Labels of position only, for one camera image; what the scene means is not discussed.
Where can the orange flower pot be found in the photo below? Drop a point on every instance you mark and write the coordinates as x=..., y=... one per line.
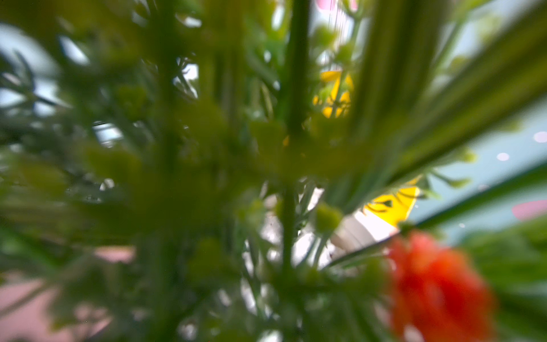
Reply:
x=183, y=186

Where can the yellow pink blue wooden rack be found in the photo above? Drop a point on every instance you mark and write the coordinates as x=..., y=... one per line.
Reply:
x=335, y=99

